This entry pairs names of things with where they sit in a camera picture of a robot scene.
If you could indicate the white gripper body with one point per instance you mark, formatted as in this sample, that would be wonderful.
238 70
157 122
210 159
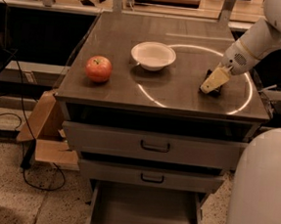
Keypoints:
238 59

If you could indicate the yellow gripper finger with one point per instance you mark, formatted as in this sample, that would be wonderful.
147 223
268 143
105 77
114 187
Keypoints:
216 79

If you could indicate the black rxbar chocolate bar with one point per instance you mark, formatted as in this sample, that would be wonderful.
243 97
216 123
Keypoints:
216 91

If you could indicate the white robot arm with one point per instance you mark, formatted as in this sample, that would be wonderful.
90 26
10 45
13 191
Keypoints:
256 189

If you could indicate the grey drawer cabinet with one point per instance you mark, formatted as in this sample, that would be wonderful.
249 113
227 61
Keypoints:
167 101

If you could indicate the top grey drawer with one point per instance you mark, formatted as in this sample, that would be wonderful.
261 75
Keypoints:
177 149

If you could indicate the middle grey drawer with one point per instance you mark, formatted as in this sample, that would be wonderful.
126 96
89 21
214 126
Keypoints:
151 177

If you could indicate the bottom grey open drawer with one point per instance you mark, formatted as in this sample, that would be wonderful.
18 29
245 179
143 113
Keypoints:
115 203

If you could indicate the white bowl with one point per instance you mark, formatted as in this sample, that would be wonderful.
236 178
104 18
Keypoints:
153 55

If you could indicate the red apple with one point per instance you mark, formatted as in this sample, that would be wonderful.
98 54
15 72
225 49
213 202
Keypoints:
98 69

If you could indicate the brown cardboard box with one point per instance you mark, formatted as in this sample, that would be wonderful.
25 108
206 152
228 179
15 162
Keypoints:
44 127

